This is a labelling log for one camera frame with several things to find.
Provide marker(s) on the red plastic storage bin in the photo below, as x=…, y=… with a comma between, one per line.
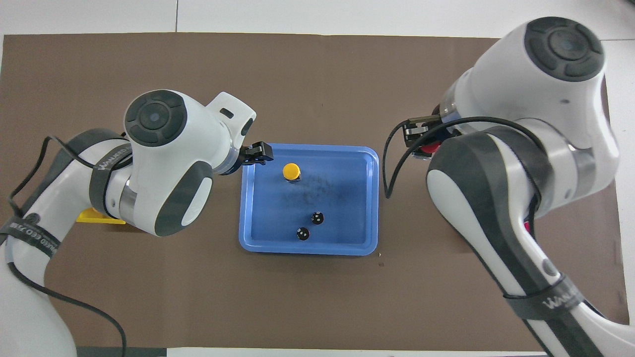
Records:
x=528, y=227

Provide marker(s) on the black button upper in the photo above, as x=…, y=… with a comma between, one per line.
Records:
x=317, y=217

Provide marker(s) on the black button lower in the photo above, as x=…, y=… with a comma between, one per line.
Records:
x=302, y=234

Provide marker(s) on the red push button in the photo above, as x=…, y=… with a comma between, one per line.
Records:
x=430, y=148

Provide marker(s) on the blue plastic tray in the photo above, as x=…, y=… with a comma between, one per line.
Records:
x=337, y=218

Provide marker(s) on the brown paper table mat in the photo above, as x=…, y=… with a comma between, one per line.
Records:
x=317, y=74

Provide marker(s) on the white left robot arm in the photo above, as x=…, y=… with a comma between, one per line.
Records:
x=158, y=163

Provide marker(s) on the yellow plastic storage bin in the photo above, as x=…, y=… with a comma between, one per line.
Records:
x=92, y=216

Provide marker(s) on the yellow push button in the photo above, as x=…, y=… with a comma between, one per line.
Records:
x=291, y=171

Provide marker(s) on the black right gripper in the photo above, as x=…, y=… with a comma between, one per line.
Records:
x=440, y=128

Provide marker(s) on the black button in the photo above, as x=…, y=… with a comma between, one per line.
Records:
x=302, y=234
x=317, y=217

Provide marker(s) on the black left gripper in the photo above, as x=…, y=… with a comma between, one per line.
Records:
x=240, y=159

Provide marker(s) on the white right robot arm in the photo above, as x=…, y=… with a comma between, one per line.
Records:
x=545, y=99

